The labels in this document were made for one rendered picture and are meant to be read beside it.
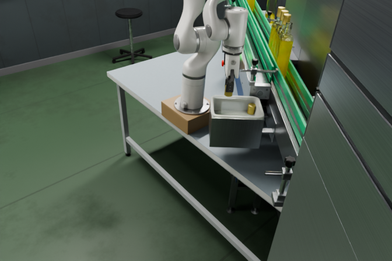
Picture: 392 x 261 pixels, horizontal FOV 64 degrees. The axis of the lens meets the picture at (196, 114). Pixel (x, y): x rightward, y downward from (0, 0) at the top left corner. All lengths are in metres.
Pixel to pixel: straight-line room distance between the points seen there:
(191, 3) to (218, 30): 0.34
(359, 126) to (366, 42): 0.09
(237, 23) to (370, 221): 0.91
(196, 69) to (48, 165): 1.61
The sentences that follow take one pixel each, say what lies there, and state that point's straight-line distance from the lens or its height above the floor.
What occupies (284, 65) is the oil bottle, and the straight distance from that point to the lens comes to 1.54.
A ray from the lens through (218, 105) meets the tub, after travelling 1.45.
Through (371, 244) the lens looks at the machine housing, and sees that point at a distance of 0.39.
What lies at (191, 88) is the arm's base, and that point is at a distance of 1.55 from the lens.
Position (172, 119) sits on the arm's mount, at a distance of 1.66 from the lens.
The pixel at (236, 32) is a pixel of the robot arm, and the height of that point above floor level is 1.35.
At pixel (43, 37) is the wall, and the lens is 4.26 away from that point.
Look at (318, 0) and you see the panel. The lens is 1.55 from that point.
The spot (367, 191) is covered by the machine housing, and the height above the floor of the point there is 1.48.
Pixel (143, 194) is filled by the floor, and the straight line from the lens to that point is 2.32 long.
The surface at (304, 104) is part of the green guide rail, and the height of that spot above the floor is 1.08.
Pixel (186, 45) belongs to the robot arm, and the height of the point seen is 1.20.
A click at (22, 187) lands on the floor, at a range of 2.62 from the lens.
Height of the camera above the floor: 1.73
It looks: 34 degrees down
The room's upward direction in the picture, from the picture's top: 2 degrees clockwise
